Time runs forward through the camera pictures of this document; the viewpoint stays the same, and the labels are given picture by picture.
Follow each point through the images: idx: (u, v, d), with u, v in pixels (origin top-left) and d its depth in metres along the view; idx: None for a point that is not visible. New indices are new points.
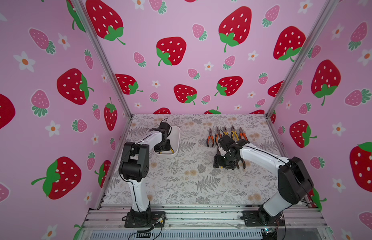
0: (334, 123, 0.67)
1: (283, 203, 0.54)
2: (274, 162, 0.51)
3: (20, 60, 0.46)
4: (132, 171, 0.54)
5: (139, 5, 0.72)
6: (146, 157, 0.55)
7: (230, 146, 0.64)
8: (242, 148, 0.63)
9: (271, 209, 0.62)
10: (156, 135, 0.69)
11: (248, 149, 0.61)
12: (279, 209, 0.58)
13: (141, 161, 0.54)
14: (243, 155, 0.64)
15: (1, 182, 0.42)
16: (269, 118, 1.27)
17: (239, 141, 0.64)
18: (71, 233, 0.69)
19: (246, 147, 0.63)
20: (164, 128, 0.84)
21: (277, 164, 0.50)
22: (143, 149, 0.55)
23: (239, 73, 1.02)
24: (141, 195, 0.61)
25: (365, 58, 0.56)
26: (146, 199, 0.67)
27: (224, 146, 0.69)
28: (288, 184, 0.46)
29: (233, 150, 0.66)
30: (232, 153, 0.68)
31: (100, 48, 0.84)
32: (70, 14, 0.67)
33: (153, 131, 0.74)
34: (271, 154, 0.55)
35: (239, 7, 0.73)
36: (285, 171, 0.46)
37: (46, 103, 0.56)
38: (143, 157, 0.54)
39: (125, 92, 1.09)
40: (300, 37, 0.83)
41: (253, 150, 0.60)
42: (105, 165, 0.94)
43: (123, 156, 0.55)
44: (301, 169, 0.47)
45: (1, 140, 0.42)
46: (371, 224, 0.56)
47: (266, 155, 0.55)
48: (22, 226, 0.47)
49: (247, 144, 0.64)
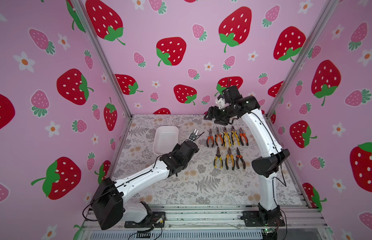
0: (334, 123, 0.67)
1: (267, 187, 0.61)
2: (269, 146, 0.53)
3: (20, 60, 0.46)
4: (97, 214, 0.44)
5: (139, 5, 0.72)
6: (117, 209, 0.42)
7: (236, 101, 0.61)
8: (249, 114, 0.55)
9: (265, 201, 0.65)
10: (153, 177, 0.51)
11: (253, 118, 0.55)
12: (271, 198, 0.62)
13: (106, 211, 0.42)
14: (244, 119, 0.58)
15: (1, 182, 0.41)
16: (269, 118, 1.27)
17: (248, 99, 0.57)
18: (71, 233, 0.69)
19: (254, 115, 0.55)
20: (180, 163, 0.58)
21: (270, 150, 0.52)
22: (113, 202, 0.41)
23: (239, 73, 1.02)
24: (133, 213, 0.57)
25: (365, 58, 0.56)
26: (140, 214, 0.61)
27: (228, 97, 0.65)
28: (267, 166, 0.53)
29: (238, 107, 0.57)
30: (236, 110, 0.59)
31: (100, 49, 0.84)
32: (70, 14, 0.67)
33: (156, 166, 0.54)
34: (271, 136, 0.54)
35: (239, 7, 0.73)
36: (271, 159, 0.51)
37: (46, 103, 0.56)
38: (109, 210, 0.41)
39: (125, 92, 1.09)
40: (300, 37, 0.83)
41: (258, 123, 0.54)
42: (105, 165, 0.94)
43: (97, 193, 0.45)
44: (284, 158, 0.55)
45: (2, 140, 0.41)
46: (371, 224, 0.56)
47: (266, 135, 0.53)
48: (22, 226, 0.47)
49: (254, 110, 0.55)
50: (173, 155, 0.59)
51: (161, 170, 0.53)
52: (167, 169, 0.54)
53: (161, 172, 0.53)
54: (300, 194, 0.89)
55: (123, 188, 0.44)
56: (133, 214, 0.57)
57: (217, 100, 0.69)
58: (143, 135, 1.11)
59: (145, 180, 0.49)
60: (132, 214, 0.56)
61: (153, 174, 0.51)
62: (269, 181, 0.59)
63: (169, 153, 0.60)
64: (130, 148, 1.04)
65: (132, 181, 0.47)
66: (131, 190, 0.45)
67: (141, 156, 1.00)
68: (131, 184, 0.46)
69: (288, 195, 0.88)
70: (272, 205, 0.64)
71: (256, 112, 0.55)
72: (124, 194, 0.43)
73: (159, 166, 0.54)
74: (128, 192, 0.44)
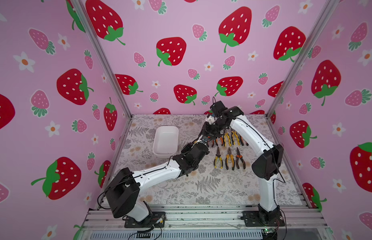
0: (334, 123, 0.67)
1: (268, 189, 0.60)
2: (260, 144, 0.55)
3: (20, 60, 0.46)
4: (112, 201, 0.45)
5: (139, 5, 0.72)
6: (132, 198, 0.44)
7: (222, 112, 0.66)
8: (235, 120, 0.61)
9: (265, 203, 0.65)
10: (166, 173, 0.53)
11: (239, 123, 0.60)
12: (271, 199, 0.62)
13: (122, 198, 0.43)
14: (233, 125, 0.64)
15: (1, 182, 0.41)
16: (269, 118, 1.27)
17: (232, 109, 0.64)
18: (71, 233, 0.69)
19: (239, 120, 0.60)
20: (191, 165, 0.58)
21: (262, 147, 0.54)
22: (130, 190, 0.43)
23: (239, 73, 1.02)
24: (138, 210, 0.58)
25: (365, 58, 0.56)
26: (144, 213, 0.62)
27: (215, 111, 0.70)
28: (264, 165, 0.53)
29: (224, 117, 0.64)
30: (223, 119, 0.65)
31: (100, 48, 0.84)
32: (70, 15, 0.67)
33: (170, 164, 0.57)
34: (259, 135, 0.57)
35: (239, 7, 0.73)
36: (266, 155, 0.51)
37: (46, 103, 0.56)
38: (125, 197, 0.43)
39: (125, 92, 1.09)
40: (300, 37, 0.83)
41: (245, 126, 0.59)
42: (105, 165, 0.94)
43: (115, 182, 0.46)
44: (280, 154, 0.55)
45: (1, 140, 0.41)
46: (371, 224, 0.56)
47: (255, 135, 0.57)
48: (22, 226, 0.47)
49: (239, 116, 0.62)
50: (185, 157, 0.66)
51: (174, 168, 0.56)
52: (179, 168, 0.57)
53: (174, 170, 0.55)
54: (300, 194, 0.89)
55: (140, 179, 0.46)
56: (137, 211, 0.57)
57: (207, 118, 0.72)
58: (143, 135, 1.11)
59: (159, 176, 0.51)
60: (136, 210, 0.56)
61: (166, 170, 0.54)
62: (269, 183, 0.58)
63: (181, 154, 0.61)
64: (130, 148, 1.04)
65: (148, 174, 0.49)
66: (147, 182, 0.47)
67: (141, 156, 1.00)
68: (147, 178, 0.48)
69: (288, 195, 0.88)
70: (272, 206, 0.63)
71: (242, 118, 0.61)
72: (141, 185, 0.45)
73: (172, 164, 0.57)
74: (144, 184, 0.46)
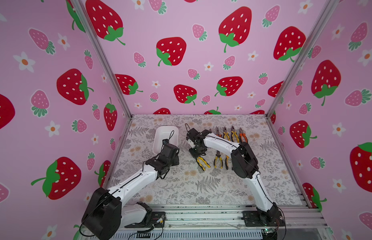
0: (334, 123, 0.67)
1: (255, 188, 0.63)
2: (228, 147, 0.63)
3: (20, 60, 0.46)
4: (95, 227, 0.42)
5: (139, 5, 0.72)
6: (117, 213, 0.42)
7: (196, 136, 0.82)
8: (206, 138, 0.73)
9: (260, 203, 0.66)
10: (144, 179, 0.53)
11: (210, 138, 0.72)
12: (264, 198, 0.64)
13: (106, 219, 0.41)
14: (207, 143, 0.75)
15: (1, 182, 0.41)
16: (269, 118, 1.27)
17: (202, 132, 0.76)
18: (71, 233, 0.69)
19: (209, 136, 0.73)
20: (165, 163, 0.66)
21: (231, 148, 0.62)
22: (112, 206, 0.41)
23: (239, 73, 1.02)
24: (132, 216, 0.56)
25: (365, 58, 0.56)
26: (141, 214, 0.62)
27: (190, 137, 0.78)
28: (239, 165, 0.59)
29: (198, 140, 0.77)
30: (198, 143, 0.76)
31: (100, 48, 0.84)
32: (70, 15, 0.67)
33: (145, 169, 0.57)
34: (227, 141, 0.66)
35: (239, 7, 0.73)
36: (235, 154, 0.58)
37: (46, 103, 0.56)
38: (110, 213, 0.41)
39: (125, 92, 1.09)
40: (300, 37, 0.83)
41: (213, 139, 0.71)
42: (105, 165, 0.94)
43: (90, 206, 0.43)
44: (247, 150, 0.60)
45: (0, 139, 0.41)
46: (371, 224, 0.56)
47: (223, 142, 0.67)
48: (22, 226, 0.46)
49: (209, 134, 0.75)
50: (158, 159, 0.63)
51: (149, 172, 0.57)
52: (155, 170, 0.58)
53: (150, 174, 0.56)
54: (300, 194, 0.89)
55: (118, 193, 0.45)
56: (131, 215, 0.56)
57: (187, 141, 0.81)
58: (143, 135, 1.11)
59: (137, 182, 0.51)
60: (129, 217, 0.55)
61: (143, 176, 0.54)
62: (255, 182, 0.61)
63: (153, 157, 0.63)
64: (130, 148, 1.04)
65: (126, 185, 0.48)
66: (126, 193, 0.46)
67: (141, 156, 1.00)
68: (126, 189, 0.47)
69: (288, 195, 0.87)
70: (268, 205, 0.65)
71: (211, 135, 0.74)
72: (121, 198, 0.44)
73: (147, 168, 0.58)
74: (124, 196, 0.45)
